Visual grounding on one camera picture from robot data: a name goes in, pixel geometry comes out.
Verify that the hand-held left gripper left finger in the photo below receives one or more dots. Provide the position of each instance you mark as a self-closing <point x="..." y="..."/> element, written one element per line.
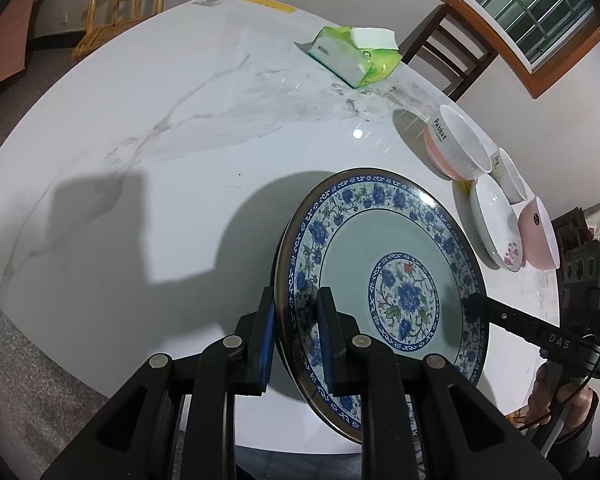
<point x="267" y="345"/>

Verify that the bamboo chair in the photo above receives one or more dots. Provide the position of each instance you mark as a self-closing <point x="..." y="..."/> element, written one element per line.
<point x="105" y="30"/>

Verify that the blue floral plate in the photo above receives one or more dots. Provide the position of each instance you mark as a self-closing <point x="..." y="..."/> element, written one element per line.
<point x="360" y="240"/>

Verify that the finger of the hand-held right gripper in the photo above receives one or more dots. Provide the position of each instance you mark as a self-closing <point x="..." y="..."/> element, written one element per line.
<point x="525" y="324"/>

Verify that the yellow rectangular table label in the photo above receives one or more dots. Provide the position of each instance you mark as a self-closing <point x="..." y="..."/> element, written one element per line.
<point x="270" y="4"/>

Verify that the small white bowl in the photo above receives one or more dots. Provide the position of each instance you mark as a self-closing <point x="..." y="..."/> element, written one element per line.
<point x="510" y="175"/>

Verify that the white bowl with pink base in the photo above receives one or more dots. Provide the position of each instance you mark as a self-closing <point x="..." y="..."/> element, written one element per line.
<point x="460" y="135"/>

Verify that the person's right hand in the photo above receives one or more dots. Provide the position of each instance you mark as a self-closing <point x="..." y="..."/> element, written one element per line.
<point x="555" y="395"/>

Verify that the dark wooden chair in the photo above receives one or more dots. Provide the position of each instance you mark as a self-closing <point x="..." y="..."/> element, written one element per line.
<point x="455" y="45"/>

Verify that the white dish with pink flower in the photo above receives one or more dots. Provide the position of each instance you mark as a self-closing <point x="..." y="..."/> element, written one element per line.
<point x="490" y="210"/>

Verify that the dark wooden furniture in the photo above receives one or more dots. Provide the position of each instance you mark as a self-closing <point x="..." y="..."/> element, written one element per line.
<point x="572" y="232"/>

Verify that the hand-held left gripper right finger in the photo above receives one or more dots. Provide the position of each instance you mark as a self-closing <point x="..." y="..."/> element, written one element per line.
<point x="326" y="345"/>

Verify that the pink board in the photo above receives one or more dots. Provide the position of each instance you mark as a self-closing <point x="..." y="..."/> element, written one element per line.
<point x="10" y="35"/>

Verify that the person's right forearm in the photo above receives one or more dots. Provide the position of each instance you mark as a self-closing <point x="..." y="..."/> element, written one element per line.
<point x="595" y="447"/>

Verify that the green tissue pack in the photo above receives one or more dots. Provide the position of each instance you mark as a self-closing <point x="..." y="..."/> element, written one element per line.
<point x="350" y="55"/>

